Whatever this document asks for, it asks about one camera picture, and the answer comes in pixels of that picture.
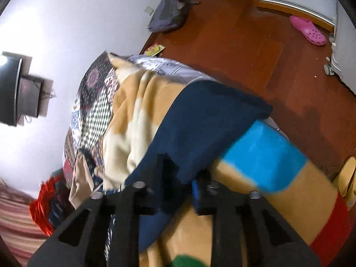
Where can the yellow slipper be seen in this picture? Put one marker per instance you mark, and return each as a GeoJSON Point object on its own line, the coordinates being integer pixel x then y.
{"type": "Point", "coordinates": [349, 175]}

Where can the black wall television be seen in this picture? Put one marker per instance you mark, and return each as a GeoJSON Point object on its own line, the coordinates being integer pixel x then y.
{"type": "Point", "coordinates": [8, 97]}

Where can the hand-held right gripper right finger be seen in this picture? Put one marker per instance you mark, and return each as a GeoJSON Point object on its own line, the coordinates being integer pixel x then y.
{"type": "Point", "coordinates": [197, 194]}

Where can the colourful cartoon fleece blanket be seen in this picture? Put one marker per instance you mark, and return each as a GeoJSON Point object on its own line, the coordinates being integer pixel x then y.
{"type": "Point", "coordinates": [278, 208]}

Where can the white wall socket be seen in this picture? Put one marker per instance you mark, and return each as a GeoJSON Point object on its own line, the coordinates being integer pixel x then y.
{"type": "Point", "coordinates": [148, 10]}

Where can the navy blue sweater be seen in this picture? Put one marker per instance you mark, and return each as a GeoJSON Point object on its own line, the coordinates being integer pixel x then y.
{"type": "Point", "coordinates": [200, 116]}

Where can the grey backpack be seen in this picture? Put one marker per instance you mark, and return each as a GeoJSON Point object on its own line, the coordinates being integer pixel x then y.
{"type": "Point", "coordinates": [167, 14]}

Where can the yellow packet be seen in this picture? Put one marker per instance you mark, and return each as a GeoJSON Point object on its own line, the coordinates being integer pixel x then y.
{"type": "Point", "coordinates": [154, 50]}

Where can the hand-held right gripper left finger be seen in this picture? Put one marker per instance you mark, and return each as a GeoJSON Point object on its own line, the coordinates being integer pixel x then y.
{"type": "Point", "coordinates": [164, 183]}

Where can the pink clog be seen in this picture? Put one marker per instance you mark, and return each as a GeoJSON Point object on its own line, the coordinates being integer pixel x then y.
{"type": "Point", "coordinates": [308, 32]}

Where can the white wheeled appliance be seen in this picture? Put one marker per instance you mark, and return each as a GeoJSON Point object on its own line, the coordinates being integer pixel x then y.
{"type": "Point", "coordinates": [345, 61]}

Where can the metal door threshold strip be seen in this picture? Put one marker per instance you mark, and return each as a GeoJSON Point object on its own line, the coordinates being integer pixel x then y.
{"type": "Point", "coordinates": [294, 7]}

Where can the black framed wall panel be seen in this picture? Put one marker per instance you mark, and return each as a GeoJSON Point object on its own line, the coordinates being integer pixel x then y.
{"type": "Point", "coordinates": [29, 97]}

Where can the pink striped cloth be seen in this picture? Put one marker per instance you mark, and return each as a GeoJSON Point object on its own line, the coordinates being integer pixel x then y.
{"type": "Point", "coordinates": [16, 219]}

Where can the beige cloth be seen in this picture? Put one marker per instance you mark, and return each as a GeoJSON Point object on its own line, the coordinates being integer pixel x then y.
{"type": "Point", "coordinates": [83, 183]}

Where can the red cloth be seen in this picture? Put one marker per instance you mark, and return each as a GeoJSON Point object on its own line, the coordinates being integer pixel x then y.
{"type": "Point", "coordinates": [41, 208]}

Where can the geometric patterned quilt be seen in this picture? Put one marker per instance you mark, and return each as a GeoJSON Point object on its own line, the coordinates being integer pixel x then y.
{"type": "Point", "coordinates": [94, 116]}

